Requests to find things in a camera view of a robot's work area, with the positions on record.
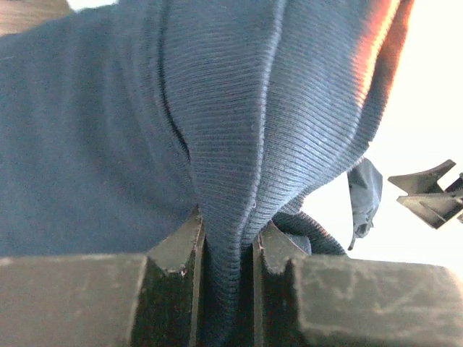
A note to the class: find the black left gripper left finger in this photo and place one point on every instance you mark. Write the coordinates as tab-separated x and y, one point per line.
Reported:
143	299

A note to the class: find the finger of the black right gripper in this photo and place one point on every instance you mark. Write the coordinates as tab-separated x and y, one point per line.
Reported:
426	199

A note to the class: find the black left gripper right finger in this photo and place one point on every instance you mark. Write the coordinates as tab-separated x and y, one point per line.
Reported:
302	300

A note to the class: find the navy blue sweater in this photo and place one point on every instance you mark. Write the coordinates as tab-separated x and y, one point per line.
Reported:
117	121

